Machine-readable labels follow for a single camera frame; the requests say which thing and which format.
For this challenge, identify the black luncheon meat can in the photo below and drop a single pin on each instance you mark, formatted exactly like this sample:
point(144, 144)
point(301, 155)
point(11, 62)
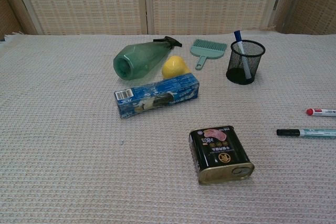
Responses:
point(220, 150)

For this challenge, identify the mint green hand brush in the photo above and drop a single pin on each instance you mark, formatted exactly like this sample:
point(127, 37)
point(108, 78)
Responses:
point(208, 49)

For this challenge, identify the blue printed carton box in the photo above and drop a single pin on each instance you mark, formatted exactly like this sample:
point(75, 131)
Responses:
point(157, 95)

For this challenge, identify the beige woven tablecloth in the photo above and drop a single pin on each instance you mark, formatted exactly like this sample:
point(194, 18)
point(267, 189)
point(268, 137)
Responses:
point(78, 155)

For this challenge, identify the green plastic spray bottle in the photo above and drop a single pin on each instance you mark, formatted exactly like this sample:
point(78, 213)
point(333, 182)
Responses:
point(139, 58)

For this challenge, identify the black capped marker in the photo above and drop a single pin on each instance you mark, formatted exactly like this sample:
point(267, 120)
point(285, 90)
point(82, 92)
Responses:
point(288, 132)

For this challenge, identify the blue capped marker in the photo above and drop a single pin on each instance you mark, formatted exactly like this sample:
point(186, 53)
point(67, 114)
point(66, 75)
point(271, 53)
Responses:
point(237, 36)

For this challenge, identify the woven bamboo screen panel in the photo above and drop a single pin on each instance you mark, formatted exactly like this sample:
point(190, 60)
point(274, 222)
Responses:
point(10, 11)
point(84, 1)
point(312, 3)
point(210, 1)

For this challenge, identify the yellow lemon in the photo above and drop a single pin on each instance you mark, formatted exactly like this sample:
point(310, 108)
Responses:
point(173, 68)

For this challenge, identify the metal screen hinge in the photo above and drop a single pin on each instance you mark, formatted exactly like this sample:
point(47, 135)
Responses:
point(275, 3)

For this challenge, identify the black mesh pen holder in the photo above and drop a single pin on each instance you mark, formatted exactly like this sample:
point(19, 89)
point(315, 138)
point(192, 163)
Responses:
point(236, 73)

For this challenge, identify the red capped marker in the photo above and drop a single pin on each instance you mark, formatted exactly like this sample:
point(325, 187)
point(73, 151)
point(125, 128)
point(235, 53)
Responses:
point(323, 112)

